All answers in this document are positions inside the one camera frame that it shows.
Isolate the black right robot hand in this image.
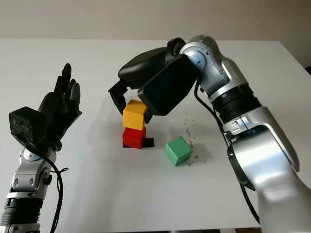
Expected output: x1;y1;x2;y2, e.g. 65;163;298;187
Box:
108;38;187;124

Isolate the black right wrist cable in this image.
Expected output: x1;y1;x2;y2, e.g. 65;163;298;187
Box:
194;82;260;224

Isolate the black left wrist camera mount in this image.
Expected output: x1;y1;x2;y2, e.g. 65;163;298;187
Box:
8;106;47;153

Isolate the black tape strip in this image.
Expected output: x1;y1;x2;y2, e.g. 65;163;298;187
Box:
122;137;155;149

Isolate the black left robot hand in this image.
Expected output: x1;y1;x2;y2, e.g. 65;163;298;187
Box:
38;63;83;152

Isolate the green cube block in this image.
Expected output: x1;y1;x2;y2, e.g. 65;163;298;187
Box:
165;136;193;167

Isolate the red cube block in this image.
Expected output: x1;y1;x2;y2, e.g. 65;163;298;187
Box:
122;126;146;149

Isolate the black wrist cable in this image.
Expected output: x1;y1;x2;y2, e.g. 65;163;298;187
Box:
194;82;260;224
36;150;69;233

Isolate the yellow cube block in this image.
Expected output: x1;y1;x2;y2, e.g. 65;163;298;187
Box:
122;99;148;131

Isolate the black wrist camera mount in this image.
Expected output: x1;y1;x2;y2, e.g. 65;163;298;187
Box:
137;53;201;117
8;106;47;153

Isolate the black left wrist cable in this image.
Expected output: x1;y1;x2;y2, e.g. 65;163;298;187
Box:
36;150;69;233

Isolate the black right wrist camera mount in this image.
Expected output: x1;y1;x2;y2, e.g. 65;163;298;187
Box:
137;53;201;117

